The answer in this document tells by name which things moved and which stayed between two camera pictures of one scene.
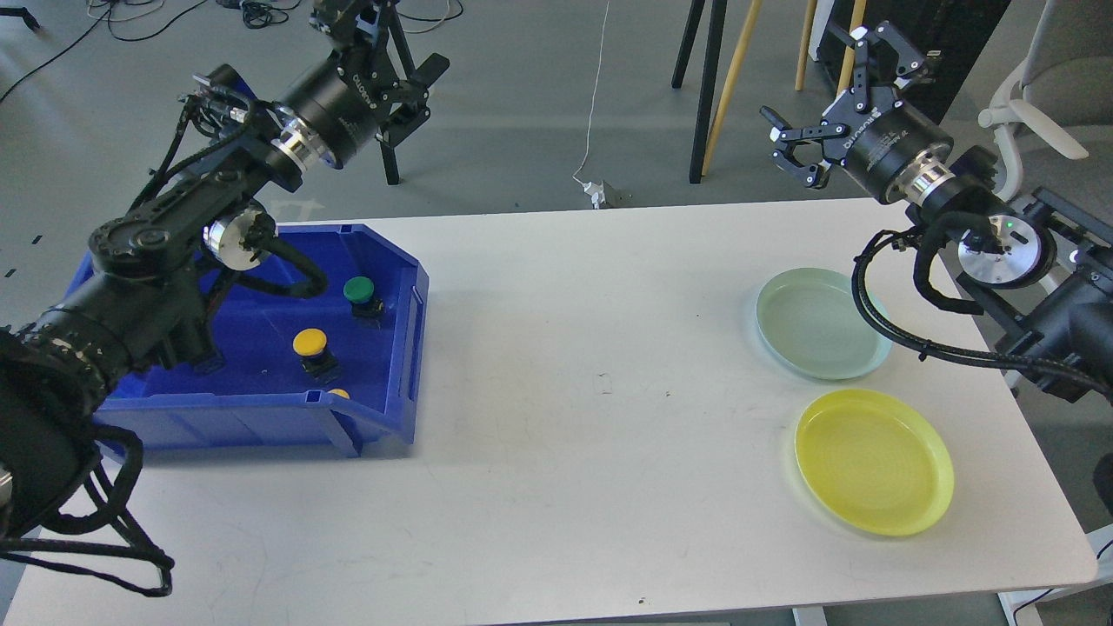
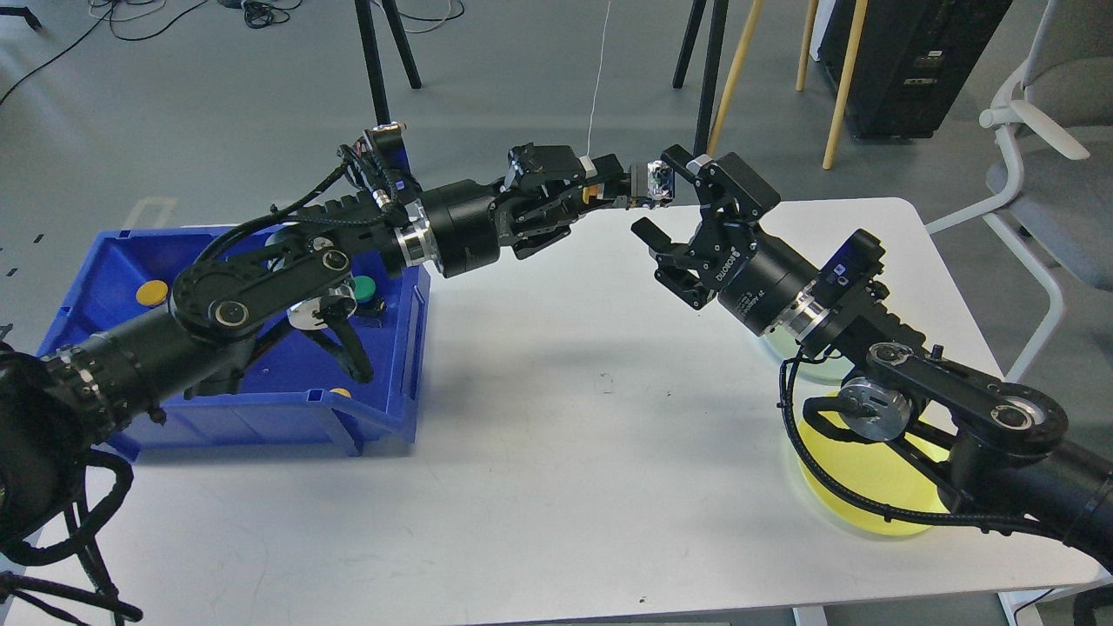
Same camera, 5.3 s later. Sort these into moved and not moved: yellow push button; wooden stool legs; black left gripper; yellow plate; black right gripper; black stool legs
Moved: black left gripper; yellow push button; black right gripper
Not moved: black stool legs; wooden stool legs; yellow plate
